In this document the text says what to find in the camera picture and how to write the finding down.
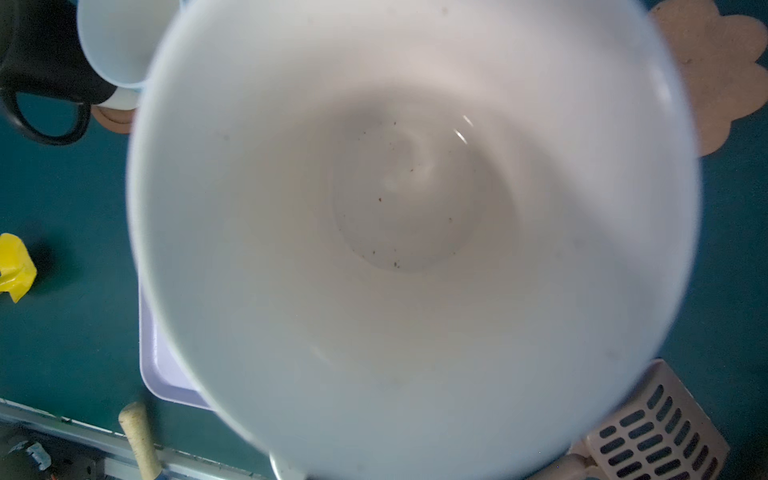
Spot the brown slotted scoop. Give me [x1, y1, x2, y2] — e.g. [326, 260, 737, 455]
[532, 359, 730, 480]

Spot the white mug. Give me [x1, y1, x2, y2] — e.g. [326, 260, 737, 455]
[127, 1, 701, 479]

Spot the yellow plastic scoop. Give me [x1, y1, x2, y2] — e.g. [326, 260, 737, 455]
[0, 233, 37, 303]

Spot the black mug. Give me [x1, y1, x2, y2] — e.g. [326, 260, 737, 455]
[1, 0, 117, 146]

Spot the lilac plastic tray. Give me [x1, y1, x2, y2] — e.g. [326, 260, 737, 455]
[138, 289, 211, 411]

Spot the flower-shaped cork coaster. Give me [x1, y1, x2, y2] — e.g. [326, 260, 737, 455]
[649, 0, 767, 157]

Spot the light blue mug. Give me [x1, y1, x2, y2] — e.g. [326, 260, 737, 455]
[76, 0, 182, 111]

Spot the blue garden trowel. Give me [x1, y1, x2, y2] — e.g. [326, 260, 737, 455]
[118, 402, 167, 480]

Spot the round woven rattan coaster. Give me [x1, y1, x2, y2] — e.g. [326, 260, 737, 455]
[91, 105, 136, 135]

